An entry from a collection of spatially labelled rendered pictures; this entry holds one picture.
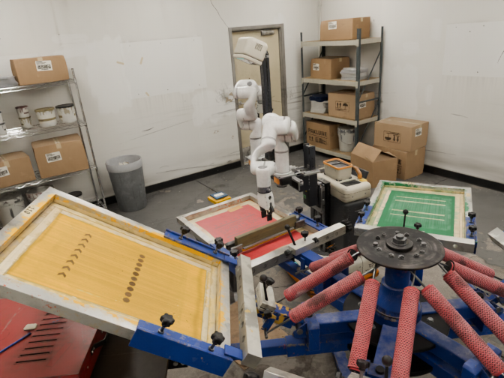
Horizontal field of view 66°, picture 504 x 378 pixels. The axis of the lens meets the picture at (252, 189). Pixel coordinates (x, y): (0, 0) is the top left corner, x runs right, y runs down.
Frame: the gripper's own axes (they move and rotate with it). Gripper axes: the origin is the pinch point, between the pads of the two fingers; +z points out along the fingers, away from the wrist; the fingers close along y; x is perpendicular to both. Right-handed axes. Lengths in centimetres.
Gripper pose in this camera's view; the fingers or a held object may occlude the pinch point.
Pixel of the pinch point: (266, 215)
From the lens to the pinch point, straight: 214.9
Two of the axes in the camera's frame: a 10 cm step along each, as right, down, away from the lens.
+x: -8.3, 2.8, -4.8
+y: -5.5, -2.8, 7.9
